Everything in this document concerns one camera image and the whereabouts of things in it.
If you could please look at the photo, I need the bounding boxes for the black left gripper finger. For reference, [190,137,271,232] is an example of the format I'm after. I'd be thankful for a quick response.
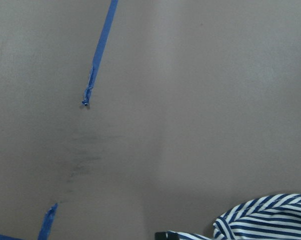
[154,231,177,240]

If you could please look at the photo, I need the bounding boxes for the navy white striped polo shirt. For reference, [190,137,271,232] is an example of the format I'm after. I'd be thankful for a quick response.
[166,193,301,240]

